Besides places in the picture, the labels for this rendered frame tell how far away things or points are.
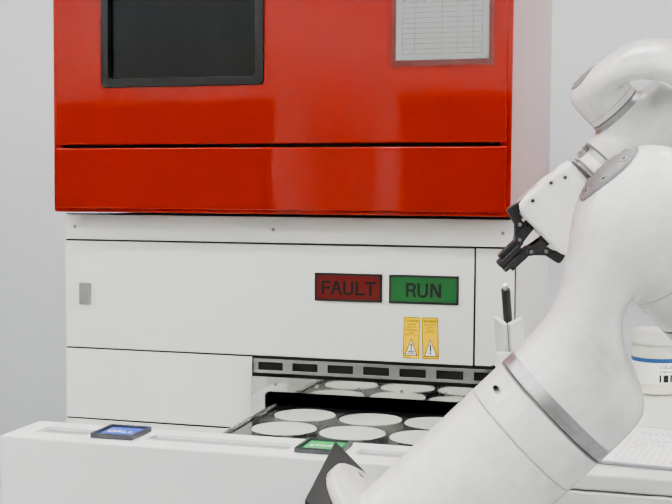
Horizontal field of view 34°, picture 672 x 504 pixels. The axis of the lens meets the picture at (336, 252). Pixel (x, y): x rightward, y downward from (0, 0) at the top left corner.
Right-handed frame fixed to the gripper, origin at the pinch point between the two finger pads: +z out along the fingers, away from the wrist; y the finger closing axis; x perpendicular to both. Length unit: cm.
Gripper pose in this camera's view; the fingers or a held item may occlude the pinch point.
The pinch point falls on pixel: (510, 257)
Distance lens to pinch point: 157.8
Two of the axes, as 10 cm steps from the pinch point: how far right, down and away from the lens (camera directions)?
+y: 7.1, 7.0, 0.9
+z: -7.1, 7.0, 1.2
